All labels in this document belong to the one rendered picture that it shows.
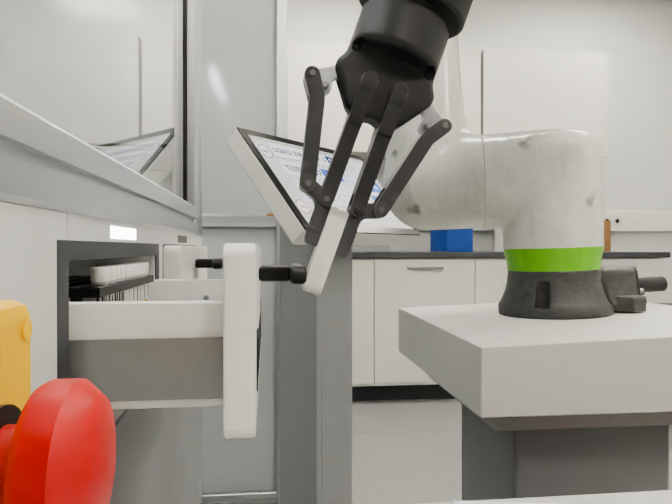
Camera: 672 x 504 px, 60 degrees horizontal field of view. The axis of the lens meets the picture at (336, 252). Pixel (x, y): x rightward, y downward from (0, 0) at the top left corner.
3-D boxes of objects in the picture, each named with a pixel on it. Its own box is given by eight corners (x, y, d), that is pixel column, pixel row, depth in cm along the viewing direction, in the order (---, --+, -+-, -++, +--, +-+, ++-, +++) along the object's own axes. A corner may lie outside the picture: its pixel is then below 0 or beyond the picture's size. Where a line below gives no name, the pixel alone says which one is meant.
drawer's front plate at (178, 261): (207, 316, 91) (207, 246, 91) (180, 347, 62) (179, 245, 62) (196, 316, 91) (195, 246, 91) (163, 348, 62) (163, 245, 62)
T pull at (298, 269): (301, 279, 51) (301, 263, 51) (307, 284, 43) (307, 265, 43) (259, 279, 50) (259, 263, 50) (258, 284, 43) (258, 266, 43)
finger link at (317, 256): (340, 209, 46) (332, 206, 46) (311, 293, 46) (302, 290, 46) (336, 211, 49) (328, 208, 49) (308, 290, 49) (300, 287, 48)
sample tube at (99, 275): (109, 334, 40) (109, 267, 40) (89, 335, 39) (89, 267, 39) (110, 332, 41) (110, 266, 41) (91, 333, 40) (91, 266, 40)
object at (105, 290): (153, 281, 54) (153, 275, 54) (99, 297, 37) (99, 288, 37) (133, 281, 54) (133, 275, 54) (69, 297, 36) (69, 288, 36)
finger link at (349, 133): (383, 75, 46) (366, 68, 46) (332, 208, 45) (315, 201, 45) (374, 88, 50) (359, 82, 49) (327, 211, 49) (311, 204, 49)
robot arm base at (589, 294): (632, 300, 92) (631, 262, 91) (713, 310, 77) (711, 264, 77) (479, 310, 86) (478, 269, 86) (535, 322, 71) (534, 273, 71)
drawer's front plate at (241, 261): (260, 350, 61) (260, 245, 61) (255, 441, 32) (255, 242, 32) (243, 350, 61) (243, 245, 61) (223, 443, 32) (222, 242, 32)
